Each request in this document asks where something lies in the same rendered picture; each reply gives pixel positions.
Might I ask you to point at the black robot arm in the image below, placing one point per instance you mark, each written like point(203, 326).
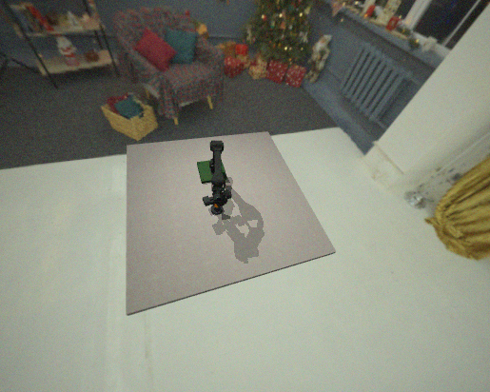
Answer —
point(218, 177)

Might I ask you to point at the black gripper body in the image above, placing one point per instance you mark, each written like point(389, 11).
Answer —
point(208, 201)

